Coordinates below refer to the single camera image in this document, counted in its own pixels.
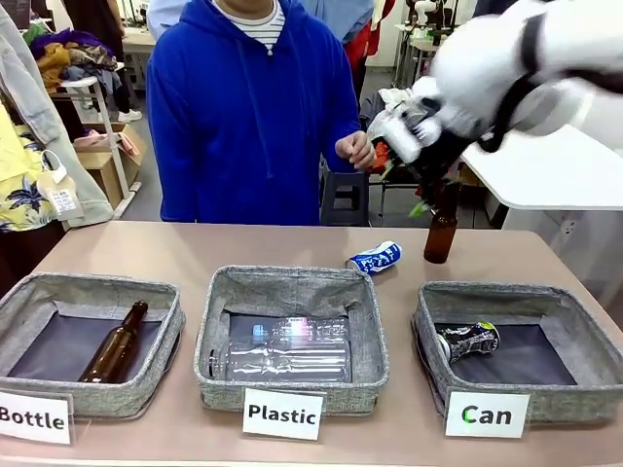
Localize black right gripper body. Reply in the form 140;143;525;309
406;129;469;197

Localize brown glass bottle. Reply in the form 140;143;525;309
77;300;150;384
422;180;463;266

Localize crushed black can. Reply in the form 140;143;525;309
434;320;503;366

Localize clear plastic bottle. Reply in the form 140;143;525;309
207;314;353;383

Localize crushed blue can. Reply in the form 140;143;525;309
345;240;404;277

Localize grey fabric basket can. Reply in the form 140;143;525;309
410;280;616;425

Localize grey fabric basket plastic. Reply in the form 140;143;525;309
193;265;391;417

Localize white Can label card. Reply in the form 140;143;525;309
444;391;531;440

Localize grey fabric basket bottle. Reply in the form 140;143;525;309
0;271;187;420

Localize person's left hand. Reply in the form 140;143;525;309
335;131;377;171

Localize orange cloth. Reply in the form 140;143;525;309
368;138;416;177

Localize black plastic stool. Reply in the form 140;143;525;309
317;155;370;228

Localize white crumpled cloth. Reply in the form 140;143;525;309
365;87;425;143

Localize white table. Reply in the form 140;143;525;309
459;109;623;212

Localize red garment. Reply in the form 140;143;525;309
346;21;383;75

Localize person in blue hoodie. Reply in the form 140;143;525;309
145;0;365;227

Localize white Plastic label card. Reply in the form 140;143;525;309
241;387;325;442

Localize brown cardboard box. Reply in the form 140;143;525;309
72;124;148;211

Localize pink cloth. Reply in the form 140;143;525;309
72;128;141;158

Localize pile of colourful clothes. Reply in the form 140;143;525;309
27;27;124;93

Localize white Bottle label card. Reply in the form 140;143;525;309
0;388;75;446

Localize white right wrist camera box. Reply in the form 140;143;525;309
382;119;425;164

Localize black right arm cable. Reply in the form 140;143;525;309
478;72;534;154

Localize white metal cart frame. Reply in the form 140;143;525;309
48;75;143;201

